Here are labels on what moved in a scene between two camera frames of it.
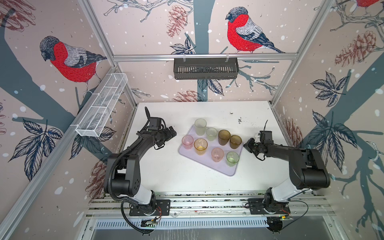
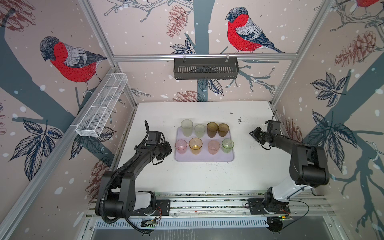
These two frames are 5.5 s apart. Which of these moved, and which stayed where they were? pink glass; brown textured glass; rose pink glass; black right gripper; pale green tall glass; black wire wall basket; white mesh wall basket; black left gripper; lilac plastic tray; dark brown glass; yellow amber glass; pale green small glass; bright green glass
Moved: pink glass; pale green tall glass; dark brown glass; brown textured glass; pale green small glass; black right gripper; black left gripper; lilac plastic tray; bright green glass; rose pink glass; yellow amber glass
Stayed: white mesh wall basket; black wire wall basket
